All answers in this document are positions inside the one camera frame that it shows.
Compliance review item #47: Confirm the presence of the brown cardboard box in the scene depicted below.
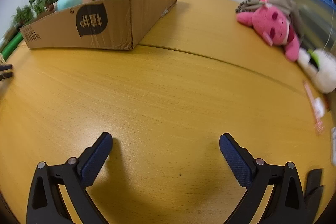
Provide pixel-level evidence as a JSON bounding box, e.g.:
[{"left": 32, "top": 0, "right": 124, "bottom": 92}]
[{"left": 20, "top": 0, "right": 182, "bottom": 51}]

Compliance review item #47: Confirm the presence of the white and green plush toy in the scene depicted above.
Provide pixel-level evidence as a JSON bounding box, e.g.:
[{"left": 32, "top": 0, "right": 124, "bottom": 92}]
[{"left": 298, "top": 48, "right": 336, "bottom": 94}]

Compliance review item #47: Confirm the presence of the green tube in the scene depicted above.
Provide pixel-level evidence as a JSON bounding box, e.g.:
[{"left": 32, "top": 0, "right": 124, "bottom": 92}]
[{"left": 0, "top": 32, "right": 24, "bottom": 60}]

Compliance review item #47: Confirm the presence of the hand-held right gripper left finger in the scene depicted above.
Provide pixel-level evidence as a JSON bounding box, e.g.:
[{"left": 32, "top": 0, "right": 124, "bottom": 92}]
[{"left": 26, "top": 132, "right": 113, "bottom": 224}]

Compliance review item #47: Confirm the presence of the pink plush toy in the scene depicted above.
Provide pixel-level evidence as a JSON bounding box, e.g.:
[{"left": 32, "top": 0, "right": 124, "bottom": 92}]
[{"left": 236, "top": 0, "right": 301, "bottom": 62}]

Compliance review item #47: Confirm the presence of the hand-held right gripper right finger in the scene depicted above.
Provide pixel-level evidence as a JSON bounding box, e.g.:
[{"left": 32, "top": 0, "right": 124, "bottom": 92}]
[{"left": 219, "top": 133, "right": 311, "bottom": 224}]

